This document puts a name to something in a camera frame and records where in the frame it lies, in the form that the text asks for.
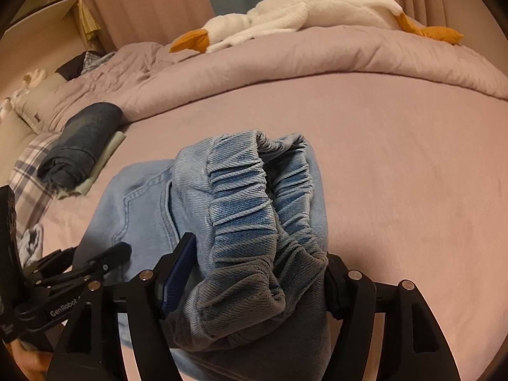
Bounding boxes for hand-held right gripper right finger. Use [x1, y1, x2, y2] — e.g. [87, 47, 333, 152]
[321, 253, 459, 381]

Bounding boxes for plaid blanket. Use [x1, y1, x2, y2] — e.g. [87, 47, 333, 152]
[8, 133, 61, 244]

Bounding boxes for crumpled pale blue cloth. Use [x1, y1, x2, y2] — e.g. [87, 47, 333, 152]
[18, 224, 44, 267]

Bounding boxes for folded dark denim pants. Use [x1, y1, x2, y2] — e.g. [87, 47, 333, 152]
[37, 102, 124, 190]

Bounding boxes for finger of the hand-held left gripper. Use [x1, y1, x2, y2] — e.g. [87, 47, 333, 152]
[24, 247, 78, 276]
[36, 242, 132, 286]

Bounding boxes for white shelf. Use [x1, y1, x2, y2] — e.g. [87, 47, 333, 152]
[0, 0, 81, 42]

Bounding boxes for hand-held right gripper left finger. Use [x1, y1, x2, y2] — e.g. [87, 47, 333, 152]
[47, 232, 197, 381]

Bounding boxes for blue plaid shirt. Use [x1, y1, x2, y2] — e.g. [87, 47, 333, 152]
[81, 51, 117, 75]

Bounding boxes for pink quilted comforter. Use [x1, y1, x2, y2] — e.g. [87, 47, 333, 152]
[24, 26, 508, 133]

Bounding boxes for folded light green cloth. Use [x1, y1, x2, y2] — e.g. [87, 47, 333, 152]
[59, 131, 127, 197]

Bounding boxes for person's left hand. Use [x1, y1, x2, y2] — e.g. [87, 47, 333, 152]
[7, 340, 54, 378]

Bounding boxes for pale yellow hanging cloth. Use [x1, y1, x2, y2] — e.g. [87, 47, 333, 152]
[77, 0, 103, 41]

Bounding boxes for white ruffled cloth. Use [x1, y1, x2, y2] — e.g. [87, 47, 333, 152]
[0, 69, 47, 117]

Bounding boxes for light blue denim pants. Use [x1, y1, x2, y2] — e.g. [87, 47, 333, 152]
[88, 129, 338, 381]

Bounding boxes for bed with pink sheet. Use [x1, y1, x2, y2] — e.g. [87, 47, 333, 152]
[0, 71, 508, 381]

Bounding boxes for black cloth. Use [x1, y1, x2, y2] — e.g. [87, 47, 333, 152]
[55, 53, 89, 81]

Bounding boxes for white goose plush toy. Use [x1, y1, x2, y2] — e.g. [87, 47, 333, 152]
[170, 0, 464, 54]

